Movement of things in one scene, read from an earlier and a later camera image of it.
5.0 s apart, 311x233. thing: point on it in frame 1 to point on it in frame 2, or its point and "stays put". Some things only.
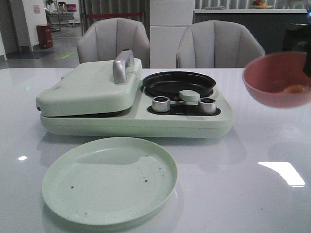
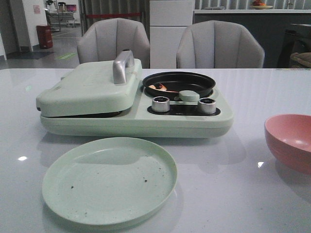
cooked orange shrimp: [296, 89] to [162, 88]
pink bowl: [278, 80] to [288, 138]
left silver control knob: [161, 104] stays put
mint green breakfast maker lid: [96, 87] stays put
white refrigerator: [168, 19] stays put
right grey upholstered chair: [215, 44] stays put
